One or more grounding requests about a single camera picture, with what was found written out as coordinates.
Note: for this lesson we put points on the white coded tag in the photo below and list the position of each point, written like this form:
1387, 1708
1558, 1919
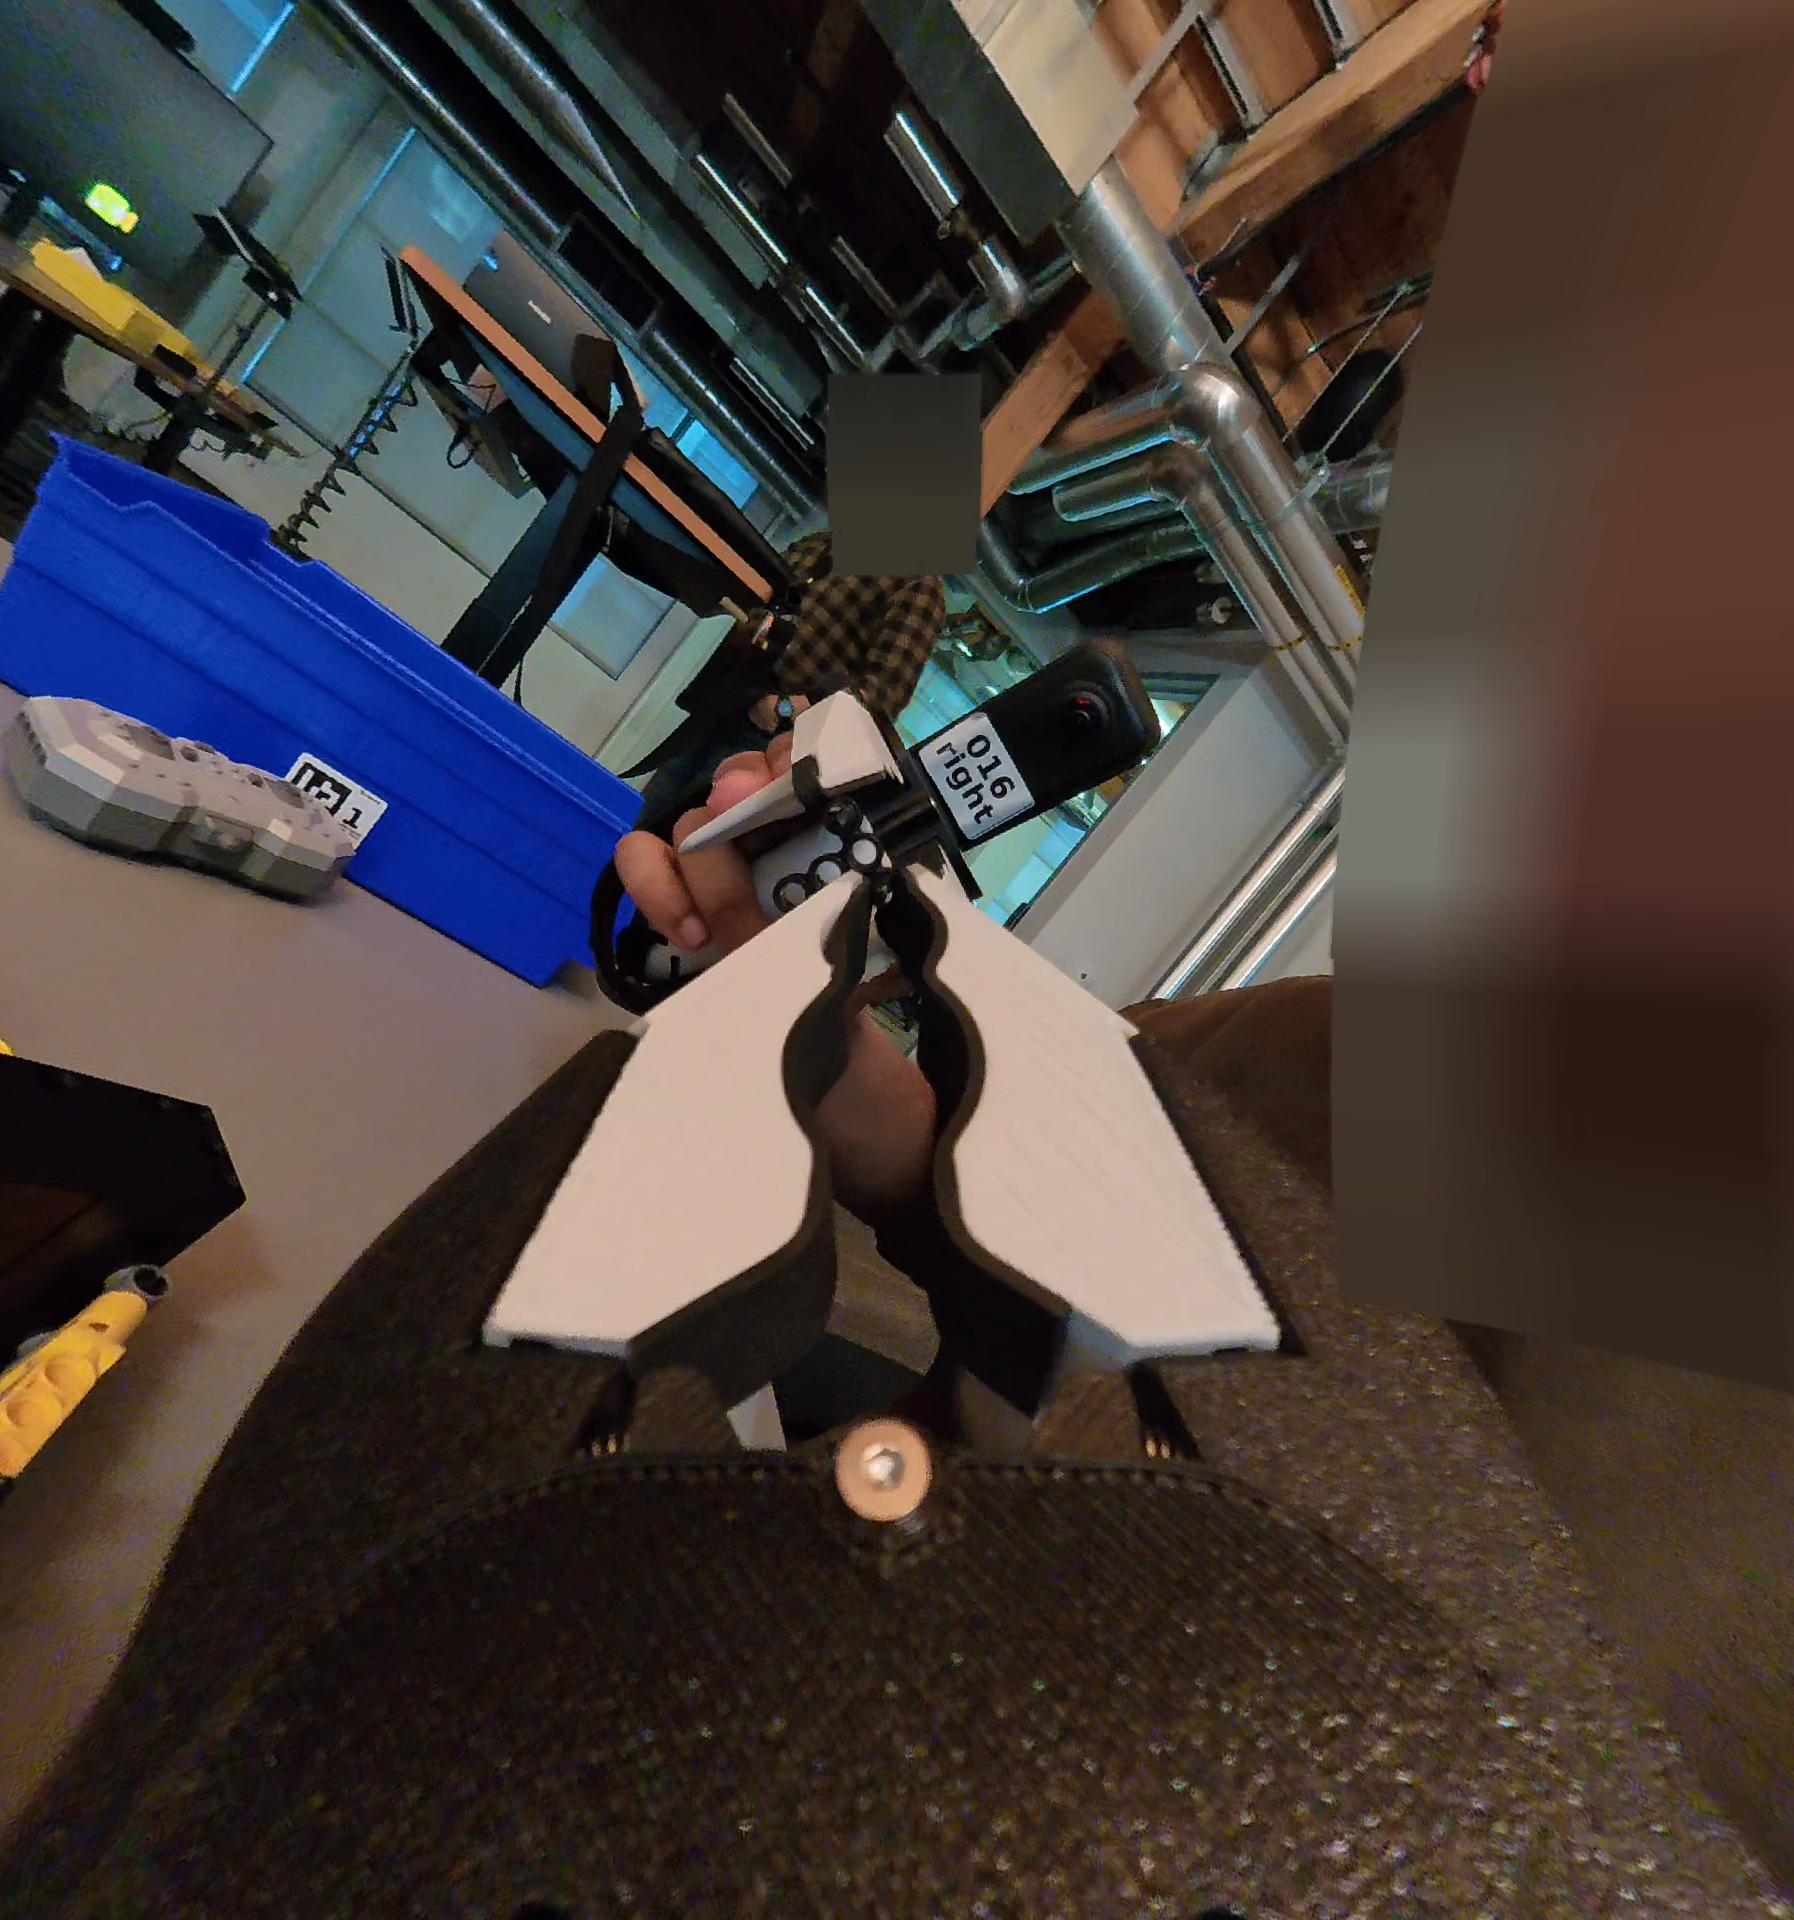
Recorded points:
340, 802

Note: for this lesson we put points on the person's right hand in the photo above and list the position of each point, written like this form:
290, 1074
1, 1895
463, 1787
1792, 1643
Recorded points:
673, 885

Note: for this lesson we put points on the grey block remote controller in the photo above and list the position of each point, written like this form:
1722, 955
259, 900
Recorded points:
163, 789

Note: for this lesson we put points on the black computer monitor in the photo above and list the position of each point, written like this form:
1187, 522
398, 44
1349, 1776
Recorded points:
546, 294

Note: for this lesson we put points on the grey computer monitor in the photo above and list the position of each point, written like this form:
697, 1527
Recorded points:
87, 104

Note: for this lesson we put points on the wooden post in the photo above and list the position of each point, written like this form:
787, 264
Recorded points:
1055, 392

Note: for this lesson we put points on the wood top desk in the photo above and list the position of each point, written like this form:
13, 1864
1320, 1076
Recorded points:
117, 323
538, 360

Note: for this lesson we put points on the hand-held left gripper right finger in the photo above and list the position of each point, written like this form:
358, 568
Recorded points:
1106, 1186

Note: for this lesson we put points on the blue plastic bin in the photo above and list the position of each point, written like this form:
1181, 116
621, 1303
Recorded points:
313, 676

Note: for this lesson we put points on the silver ventilation duct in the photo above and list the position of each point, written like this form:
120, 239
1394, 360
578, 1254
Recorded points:
1242, 450

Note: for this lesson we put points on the yellow building block vehicle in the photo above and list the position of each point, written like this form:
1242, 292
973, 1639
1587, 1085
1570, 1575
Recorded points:
57, 1171

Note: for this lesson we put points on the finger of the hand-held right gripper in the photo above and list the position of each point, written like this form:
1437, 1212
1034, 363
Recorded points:
844, 742
748, 818

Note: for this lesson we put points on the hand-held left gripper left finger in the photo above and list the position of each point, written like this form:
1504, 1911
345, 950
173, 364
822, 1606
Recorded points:
657, 1186

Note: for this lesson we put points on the small yellow box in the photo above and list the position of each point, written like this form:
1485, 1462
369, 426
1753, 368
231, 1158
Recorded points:
95, 285

